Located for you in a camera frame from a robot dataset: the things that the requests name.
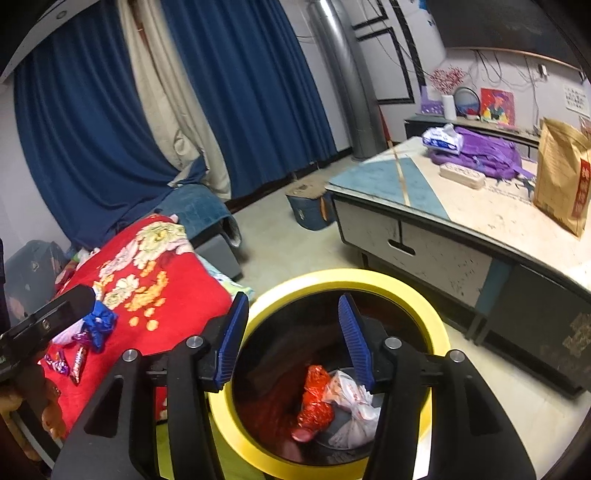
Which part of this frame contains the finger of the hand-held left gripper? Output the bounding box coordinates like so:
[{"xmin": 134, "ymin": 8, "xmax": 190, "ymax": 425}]
[{"xmin": 51, "ymin": 285, "xmax": 97, "ymax": 340}]

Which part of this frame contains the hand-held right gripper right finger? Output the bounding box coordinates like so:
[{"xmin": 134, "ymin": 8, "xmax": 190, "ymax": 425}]
[{"xmin": 338, "ymin": 293, "xmax": 536, "ymax": 480}]

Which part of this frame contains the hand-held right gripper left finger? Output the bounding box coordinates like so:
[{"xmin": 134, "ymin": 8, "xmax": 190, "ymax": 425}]
[{"xmin": 51, "ymin": 292, "xmax": 250, "ymax": 480}]

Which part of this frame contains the blue crinkled wrapper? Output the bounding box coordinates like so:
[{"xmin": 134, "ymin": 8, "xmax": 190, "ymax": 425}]
[{"xmin": 83, "ymin": 305, "xmax": 118, "ymax": 354}]

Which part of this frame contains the yellow round bin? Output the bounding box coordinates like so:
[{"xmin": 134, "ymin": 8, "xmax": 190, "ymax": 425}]
[{"xmin": 205, "ymin": 270, "xmax": 451, "ymax": 480}]

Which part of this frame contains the person's left hand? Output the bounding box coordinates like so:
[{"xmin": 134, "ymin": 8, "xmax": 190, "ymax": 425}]
[{"xmin": 0, "ymin": 369, "xmax": 68, "ymax": 462}]

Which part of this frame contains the pink white wrapper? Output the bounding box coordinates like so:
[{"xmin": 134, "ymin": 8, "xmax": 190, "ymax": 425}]
[{"xmin": 51, "ymin": 320, "xmax": 88, "ymax": 347}]

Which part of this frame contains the red purple candy bar wrapper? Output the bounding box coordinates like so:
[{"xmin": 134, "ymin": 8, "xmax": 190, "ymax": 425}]
[{"xmin": 69, "ymin": 344, "xmax": 90, "ymax": 386}]

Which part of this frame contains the grey bag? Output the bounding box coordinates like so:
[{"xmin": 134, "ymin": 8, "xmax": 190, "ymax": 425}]
[{"xmin": 4, "ymin": 240, "xmax": 70, "ymax": 319}]

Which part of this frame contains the light patterned sheet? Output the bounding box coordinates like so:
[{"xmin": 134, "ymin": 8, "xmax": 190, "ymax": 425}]
[{"xmin": 210, "ymin": 270, "xmax": 254, "ymax": 301}]

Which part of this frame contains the white plastic bag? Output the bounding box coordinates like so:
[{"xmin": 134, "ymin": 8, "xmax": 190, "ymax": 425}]
[{"xmin": 321, "ymin": 369, "xmax": 384, "ymax": 450}]

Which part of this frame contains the red crinkled wrapper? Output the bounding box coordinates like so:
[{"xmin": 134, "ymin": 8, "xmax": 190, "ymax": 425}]
[{"xmin": 291, "ymin": 364, "xmax": 335, "ymax": 441}]

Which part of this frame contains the red floral blanket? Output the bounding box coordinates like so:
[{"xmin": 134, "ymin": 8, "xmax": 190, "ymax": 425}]
[{"xmin": 39, "ymin": 215, "xmax": 234, "ymax": 439}]

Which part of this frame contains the green cloth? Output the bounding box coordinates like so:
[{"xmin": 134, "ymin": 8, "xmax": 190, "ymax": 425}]
[{"xmin": 154, "ymin": 422, "xmax": 259, "ymax": 480}]

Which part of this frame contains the blue towel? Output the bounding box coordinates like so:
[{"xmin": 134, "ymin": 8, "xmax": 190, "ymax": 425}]
[{"xmin": 168, "ymin": 185, "xmax": 232, "ymax": 241}]

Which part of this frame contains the blue storage box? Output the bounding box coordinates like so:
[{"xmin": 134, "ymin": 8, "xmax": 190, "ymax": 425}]
[{"xmin": 285, "ymin": 182, "xmax": 335, "ymax": 230}]

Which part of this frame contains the low table with drawers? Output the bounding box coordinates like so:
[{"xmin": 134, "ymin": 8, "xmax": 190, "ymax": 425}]
[{"xmin": 325, "ymin": 136, "xmax": 591, "ymax": 402}]

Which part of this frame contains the cardboard piece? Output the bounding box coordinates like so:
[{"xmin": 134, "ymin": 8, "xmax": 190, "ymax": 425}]
[{"xmin": 285, "ymin": 181, "xmax": 329, "ymax": 199}]

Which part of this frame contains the blue curtain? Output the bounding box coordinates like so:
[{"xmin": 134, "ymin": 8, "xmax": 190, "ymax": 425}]
[
  {"xmin": 14, "ymin": 0, "xmax": 208, "ymax": 250},
  {"xmin": 161, "ymin": 0, "xmax": 338, "ymax": 199}
]

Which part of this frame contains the beige power strip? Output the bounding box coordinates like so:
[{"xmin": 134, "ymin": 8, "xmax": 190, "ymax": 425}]
[{"xmin": 438, "ymin": 162, "xmax": 486, "ymax": 189}]

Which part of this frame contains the white blue tissue pack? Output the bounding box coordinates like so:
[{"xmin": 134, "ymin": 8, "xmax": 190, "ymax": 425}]
[{"xmin": 421, "ymin": 124, "xmax": 465, "ymax": 155}]

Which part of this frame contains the purple backpack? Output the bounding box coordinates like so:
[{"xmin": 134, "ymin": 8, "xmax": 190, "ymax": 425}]
[{"xmin": 429, "ymin": 127, "xmax": 539, "ymax": 181}]

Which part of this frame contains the beige curtain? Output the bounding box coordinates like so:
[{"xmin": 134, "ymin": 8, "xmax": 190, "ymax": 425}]
[{"xmin": 115, "ymin": 0, "xmax": 232, "ymax": 201}]

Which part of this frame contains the purple box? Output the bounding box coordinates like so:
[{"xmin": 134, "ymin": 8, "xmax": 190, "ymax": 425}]
[{"xmin": 420, "ymin": 88, "xmax": 445, "ymax": 116}]

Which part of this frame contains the white vase with pink flowers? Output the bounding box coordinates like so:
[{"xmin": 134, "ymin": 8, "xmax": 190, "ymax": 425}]
[{"xmin": 429, "ymin": 67, "xmax": 465, "ymax": 121}]

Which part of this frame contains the brown paper bag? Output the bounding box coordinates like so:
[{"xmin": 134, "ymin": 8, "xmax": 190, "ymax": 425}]
[{"xmin": 533, "ymin": 117, "xmax": 591, "ymax": 238}]

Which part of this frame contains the colourful painting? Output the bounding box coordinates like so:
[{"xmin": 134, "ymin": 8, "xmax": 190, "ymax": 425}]
[{"xmin": 480, "ymin": 88, "xmax": 515, "ymax": 126}]

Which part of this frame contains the white curved panel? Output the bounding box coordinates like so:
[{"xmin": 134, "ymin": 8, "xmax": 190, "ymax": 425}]
[{"xmin": 0, "ymin": 0, "xmax": 105, "ymax": 86}]

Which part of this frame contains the black television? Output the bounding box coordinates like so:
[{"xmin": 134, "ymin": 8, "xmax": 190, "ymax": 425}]
[{"xmin": 425, "ymin": 0, "xmax": 587, "ymax": 70}]

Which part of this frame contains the round ring ornament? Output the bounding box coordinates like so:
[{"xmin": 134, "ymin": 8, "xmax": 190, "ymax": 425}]
[{"xmin": 453, "ymin": 87, "xmax": 481, "ymax": 118}]

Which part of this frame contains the silver duct pipe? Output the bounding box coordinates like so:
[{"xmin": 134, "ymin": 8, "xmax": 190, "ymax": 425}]
[{"xmin": 307, "ymin": 0, "xmax": 386, "ymax": 160}]

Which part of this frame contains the white wall calendar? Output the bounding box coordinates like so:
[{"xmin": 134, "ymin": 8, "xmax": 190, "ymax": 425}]
[{"xmin": 564, "ymin": 85, "xmax": 589, "ymax": 112}]

